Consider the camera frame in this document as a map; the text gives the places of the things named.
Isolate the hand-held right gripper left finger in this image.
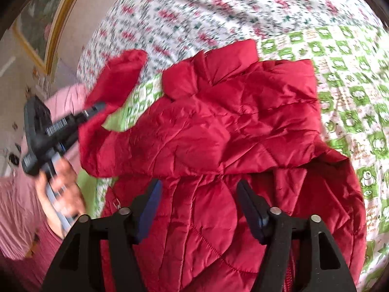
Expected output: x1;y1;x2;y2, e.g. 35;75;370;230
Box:
41;179;163;292

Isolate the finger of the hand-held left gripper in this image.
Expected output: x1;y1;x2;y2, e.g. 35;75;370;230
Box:
73;102;107;125

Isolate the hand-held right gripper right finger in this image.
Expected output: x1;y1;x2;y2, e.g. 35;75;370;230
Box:
236;179;357;292

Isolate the red quilted jacket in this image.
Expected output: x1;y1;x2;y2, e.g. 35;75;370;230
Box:
77;39;368;292

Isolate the person's left forearm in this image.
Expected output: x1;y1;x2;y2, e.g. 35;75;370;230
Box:
0;175;66;283

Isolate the person's left hand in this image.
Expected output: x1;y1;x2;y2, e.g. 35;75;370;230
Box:
35;157;87;238

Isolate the gold framed picture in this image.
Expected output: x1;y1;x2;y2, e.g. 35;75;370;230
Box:
12;0;92;75

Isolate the green printed blanket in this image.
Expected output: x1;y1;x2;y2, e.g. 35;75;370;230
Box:
76;26;389;292

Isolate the floral bed sheet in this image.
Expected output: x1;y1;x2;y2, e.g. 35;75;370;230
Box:
77;0;380;98

